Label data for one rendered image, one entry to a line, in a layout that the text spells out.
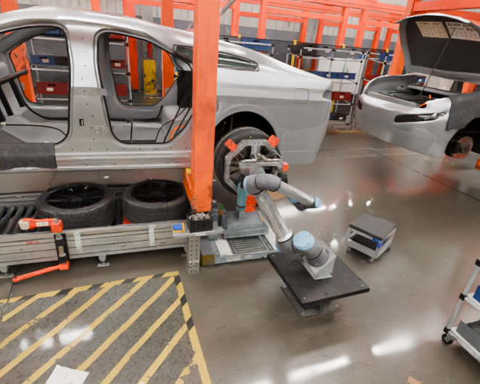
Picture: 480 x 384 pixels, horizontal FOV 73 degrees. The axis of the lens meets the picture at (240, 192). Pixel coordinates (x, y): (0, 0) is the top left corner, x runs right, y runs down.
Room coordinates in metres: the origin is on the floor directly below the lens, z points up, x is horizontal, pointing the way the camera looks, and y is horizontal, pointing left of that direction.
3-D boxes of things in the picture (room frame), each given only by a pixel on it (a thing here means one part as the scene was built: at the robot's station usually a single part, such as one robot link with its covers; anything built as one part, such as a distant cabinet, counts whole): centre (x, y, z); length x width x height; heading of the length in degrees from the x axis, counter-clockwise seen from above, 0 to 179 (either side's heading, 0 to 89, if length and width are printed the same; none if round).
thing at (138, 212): (2.91, 0.82, 0.39); 0.66 x 0.66 x 0.24
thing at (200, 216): (2.39, 0.32, 0.51); 0.20 x 0.14 x 0.13; 113
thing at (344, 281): (2.14, -0.67, 0.15); 0.60 x 0.60 x 0.30; 22
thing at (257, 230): (3.04, -0.04, 0.13); 0.50 x 0.36 x 0.10; 109
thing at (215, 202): (2.94, 0.25, 0.26); 0.42 x 0.18 x 0.35; 19
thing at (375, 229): (2.93, -1.40, 0.17); 0.43 x 0.36 x 0.34; 139
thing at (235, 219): (3.04, -0.04, 0.32); 0.40 x 0.30 x 0.28; 109
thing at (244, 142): (2.88, -0.10, 0.85); 0.54 x 0.07 x 0.54; 109
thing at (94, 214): (2.66, 1.51, 0.39); 0.66 x 0.66 x 0.24
